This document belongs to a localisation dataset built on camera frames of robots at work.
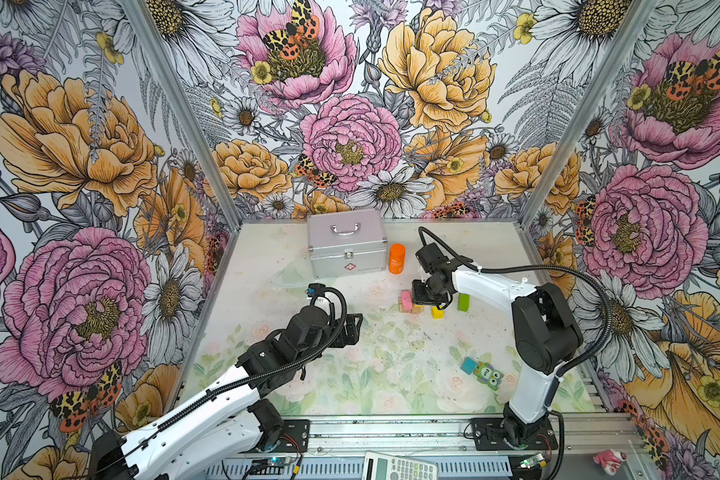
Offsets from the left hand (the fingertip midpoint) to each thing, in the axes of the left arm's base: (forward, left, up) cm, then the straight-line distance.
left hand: (344, 326), depth 76 cm
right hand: (+11, -22, -12) cm, 27 cm away
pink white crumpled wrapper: (-28, -59, -11) cm, 66 cm away
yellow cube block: (+11, -28, -16) cm, 34 cm away
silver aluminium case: (+30, +1, -3) cm, 30 cm away
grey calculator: (-28, -9, -15) cm, 33 cm away
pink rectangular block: (+14, -18, -11) cm, 25 cm away
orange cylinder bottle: (+29, -16, -9) cm, 34 cm away
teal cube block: (-5, -34, -15) cm, 37 cm away
